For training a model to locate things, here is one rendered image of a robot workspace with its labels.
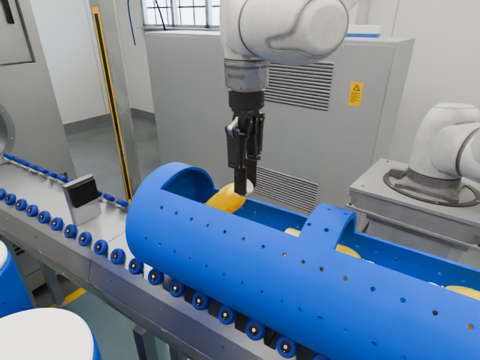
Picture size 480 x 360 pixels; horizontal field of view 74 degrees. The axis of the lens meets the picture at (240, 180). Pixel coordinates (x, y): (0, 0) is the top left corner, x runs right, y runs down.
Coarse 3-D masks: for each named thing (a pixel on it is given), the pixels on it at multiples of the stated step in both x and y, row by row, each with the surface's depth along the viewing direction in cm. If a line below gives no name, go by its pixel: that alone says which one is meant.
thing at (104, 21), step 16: (96, 0) 111; (112, 0) 114; (96, 16) 114; (112, 16) 116; (96, 32) 117; (112, 32) 117; (112, 48) 119; (112, 64) 120; (112, 80) 123; (112, 96) 126; (128, 96) 130; (112, 112) 130; (128, 112) 132; (128, 128) 134; (128, 144) 136; (128, 160) 138; (128, 176) 142; (128, 192) 147
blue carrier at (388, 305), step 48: (144, 192) 74; (192, 192) 93; (144, 240) 72; (192, 240) 65; (240, 240) 60; (288, 240) 57; (336, 240) 55; (384, 240) 71; (192, 288) 73; (240, 288) 60; (288, 288) 55; (336, 288) 51; (384, 288) 49; (432, 288) 47; (288, 336) 60; (336, 336) 52; (384, 336) 48; (432, 336) 45
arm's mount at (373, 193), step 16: (384, 160) 128; (368, 176) 111; (384, 176) 111; (352, 192) 103; (368, 192) 100; (384, 192) 100; (400, 192) 99; (416, 192) 101; (464, 192) 102; (352, 208) 105; (368, 208) 102; (384, 208) 98; (400, 208) 95; (416, 208) 92; (432, 208) 91; (448, 208) 91; (464, 208) 92; (400, 224) 97; (416, 224) 94; (432, 224) 91; (448, 224) 89; (464, 224) 86; (448, 240) 90; (464, 240) 88
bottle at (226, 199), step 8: (232, 184) 77; (224, 192) 76; (232, 192) 75; (208, 200) 83; (216, 200) 78; (224, 200) 76; (232, 200) 75; (240, 200) 76; (216, 208) 79; (224, 208) 77; (232, 208) 77
